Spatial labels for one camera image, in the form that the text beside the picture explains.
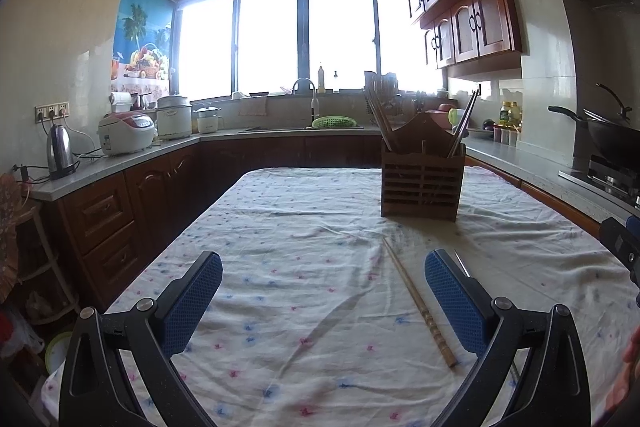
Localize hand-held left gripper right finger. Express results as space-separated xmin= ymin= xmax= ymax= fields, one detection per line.
xmin=424 ymin=249 xmax=594 ymax=427

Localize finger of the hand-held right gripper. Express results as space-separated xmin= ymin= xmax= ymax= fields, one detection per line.
xmin=597 ymin=216 xmax=640 ymax=288

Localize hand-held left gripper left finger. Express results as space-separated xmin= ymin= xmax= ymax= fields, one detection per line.
xmin=57 ymin=251 xmax=224 ymax=427

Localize wooden chopstick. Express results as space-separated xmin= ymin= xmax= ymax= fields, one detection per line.
xmin=382 ymin=237 xmax=459 ymax=369

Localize wooden utensil holder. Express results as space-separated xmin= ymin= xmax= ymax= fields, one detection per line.
xmin=380 ymin=112 xmax=467 ymax=223

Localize person's right hand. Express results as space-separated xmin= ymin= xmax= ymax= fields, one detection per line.
xmin=616 ymin=324 xmax=640 ymax=418

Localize gas stove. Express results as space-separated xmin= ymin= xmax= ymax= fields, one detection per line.
xmin=558 ymin=154 xmax=640 ymax=208

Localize black wok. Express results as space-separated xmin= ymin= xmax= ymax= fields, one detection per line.
xmin=547 ymin=82 xmax=640 ymax=164

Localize dark wooden lower cabinets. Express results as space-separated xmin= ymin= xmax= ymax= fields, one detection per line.
xmin=54 ymin=132 xmax=602 ymax=314

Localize floral white tablecloth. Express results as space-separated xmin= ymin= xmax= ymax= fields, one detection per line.
xmin=42 ymin=167 xmax=640 ymax=427

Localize green-rimmed bowl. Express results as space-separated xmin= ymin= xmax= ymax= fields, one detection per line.
xmin=44 ymin=331 xmax=74 ymax=374

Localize wooden corner shelf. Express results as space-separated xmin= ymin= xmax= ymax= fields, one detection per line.
xmin=14 ymin=201 xmax=77 ymax=324

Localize condiment bottles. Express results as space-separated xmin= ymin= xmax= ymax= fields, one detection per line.
xmin=499 ymin=100 xmax=524 ymax=128

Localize red and white rice cooker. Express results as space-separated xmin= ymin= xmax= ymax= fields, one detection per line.
xmin=97 ymin=110 xmax=156 ymax=156

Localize small white electric pot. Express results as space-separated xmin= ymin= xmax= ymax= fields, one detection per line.
xmin=192 ymin=105 xmax=225 ymax=136

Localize large white cooker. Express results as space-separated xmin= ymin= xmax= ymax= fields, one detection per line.
xmin=155 ymin=94 xmax=194 ymax=140

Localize bundle of wooden chopsticks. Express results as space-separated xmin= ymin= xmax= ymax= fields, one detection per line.
xmin=366 ymin=93 xmax=402 ymax=153

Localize white pitcher with green lid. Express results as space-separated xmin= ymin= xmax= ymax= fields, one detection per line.
xmin=447 ymin=107 xmax=471 ymax=138

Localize steel electric kettle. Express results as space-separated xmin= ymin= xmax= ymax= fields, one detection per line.
xmin=46 ymin=124 xmax=81 ymax=180

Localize pink towel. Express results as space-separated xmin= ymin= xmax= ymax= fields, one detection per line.
xmin=238 ymin=96 xmax=269 ymax=117

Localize paper towel roll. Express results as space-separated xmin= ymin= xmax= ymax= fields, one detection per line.
xmin=109 ymin=91 xmax=132 ymax=116

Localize green plastic basket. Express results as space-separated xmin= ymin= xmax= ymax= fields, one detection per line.
xmin=311 ymin=115 xmax=359 ymax=130

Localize curved metal faucet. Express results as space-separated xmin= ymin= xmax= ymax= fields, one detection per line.
xmin=291 ymin=77 xmax=321 ymax=120

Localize palm and fruit poster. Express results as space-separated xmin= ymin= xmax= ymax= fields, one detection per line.
xmin=110 ymin=0 xmax=174 ymax=96

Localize large window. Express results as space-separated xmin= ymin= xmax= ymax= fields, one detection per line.
xmin=172 ymin=0 xmax=447 ymax=103

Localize white power cable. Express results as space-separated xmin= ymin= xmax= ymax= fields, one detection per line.
xmin=62 ymin=117 xmax=103 ymax=160

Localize wall socket strip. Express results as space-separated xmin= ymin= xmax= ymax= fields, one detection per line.
xmin=34 ymin=102 xmax=71 ymax=124

